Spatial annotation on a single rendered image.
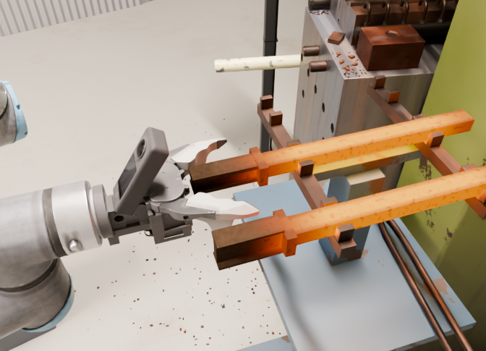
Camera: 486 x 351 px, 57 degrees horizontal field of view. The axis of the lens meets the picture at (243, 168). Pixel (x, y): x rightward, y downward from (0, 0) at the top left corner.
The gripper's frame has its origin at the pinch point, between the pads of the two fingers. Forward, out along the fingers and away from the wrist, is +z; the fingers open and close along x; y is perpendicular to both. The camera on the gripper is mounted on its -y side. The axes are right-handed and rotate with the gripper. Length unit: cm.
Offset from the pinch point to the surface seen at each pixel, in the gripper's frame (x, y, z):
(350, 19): -47, 5, 43
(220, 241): 12.5, -1.9, -6.7
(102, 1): -295, 93, -12
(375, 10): -45, 3, 47
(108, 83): -197, 102, -19
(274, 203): -14.8, 26.4, 11.7
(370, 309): 12.8, 26.4, 18.4
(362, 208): 12.3, -0.8, 11.6
